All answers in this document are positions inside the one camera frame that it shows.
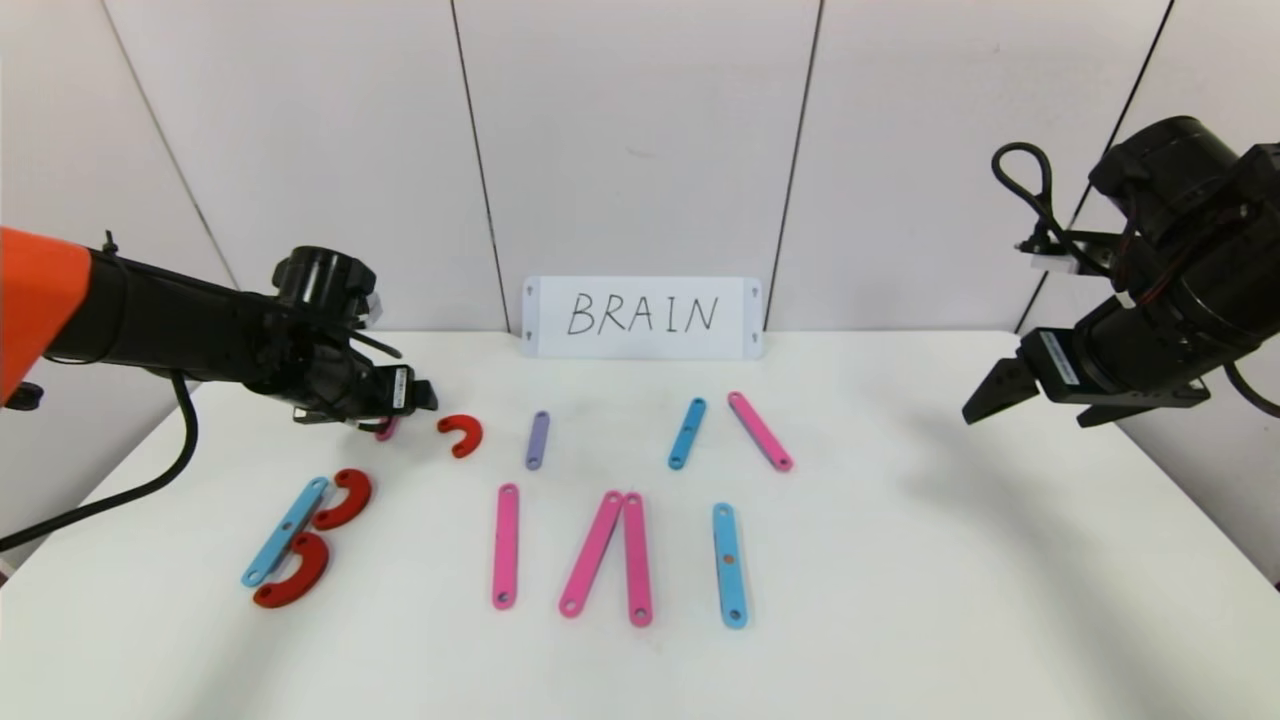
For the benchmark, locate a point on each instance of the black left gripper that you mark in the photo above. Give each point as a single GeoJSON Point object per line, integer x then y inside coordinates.
{"type": "Point", "coordinates": [398, 389]}

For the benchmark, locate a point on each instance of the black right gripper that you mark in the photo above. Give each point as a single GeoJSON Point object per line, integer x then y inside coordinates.
{"type": "Point", "coordinates": [1056, 361]}

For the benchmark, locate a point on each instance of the pink bar with holes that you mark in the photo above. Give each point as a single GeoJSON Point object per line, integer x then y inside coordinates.
{"type": "Point", "coordinates": [759, 432]}
{"type": "Point", "coordinates": [506, 550]}
{"type": "Point", "coordinates": [386, 431]}
{"type": "Point", "coordinates": [591, 553]}
{"type": "Point", "coordinates": [637, 560]}

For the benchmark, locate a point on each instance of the black and orange left arm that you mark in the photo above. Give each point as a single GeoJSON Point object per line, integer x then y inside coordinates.
{"type": "Point", "coordinates": [170, 320]}

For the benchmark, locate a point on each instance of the white BRAIN sign card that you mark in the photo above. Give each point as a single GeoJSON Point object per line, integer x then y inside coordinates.
{"type": "Point", "coordinates": [640, 343]}

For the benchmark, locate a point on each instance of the small red curved piece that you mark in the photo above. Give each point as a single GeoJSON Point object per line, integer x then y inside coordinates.
{"type": "Point", "coordinates": [470, 428]}

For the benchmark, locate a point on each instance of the large red curved piece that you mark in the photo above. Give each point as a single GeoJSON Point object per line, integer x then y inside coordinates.
{"type": "Point", "coordinates": [357, 492]}
{"type": "Point", "coordinates": [310, 575]}

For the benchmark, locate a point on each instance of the short purple flat bar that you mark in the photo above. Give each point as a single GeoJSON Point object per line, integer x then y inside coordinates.
{"type": "Point", "coordinates": [538, 440]}

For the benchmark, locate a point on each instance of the long blue flat bar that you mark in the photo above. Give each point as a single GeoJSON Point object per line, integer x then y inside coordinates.
{"type": "Point", "coordinates": [275, 548]}
{"type": "Point", "coordinates": [728, 540]}

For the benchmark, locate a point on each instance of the short blue flat bar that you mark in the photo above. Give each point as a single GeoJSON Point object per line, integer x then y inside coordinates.
{"type": "Point", "coordinates": [686, 434]}

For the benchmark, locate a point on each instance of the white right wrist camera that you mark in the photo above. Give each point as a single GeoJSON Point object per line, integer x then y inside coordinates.
{"type": "Point", "coordinates": [1050, 262]}

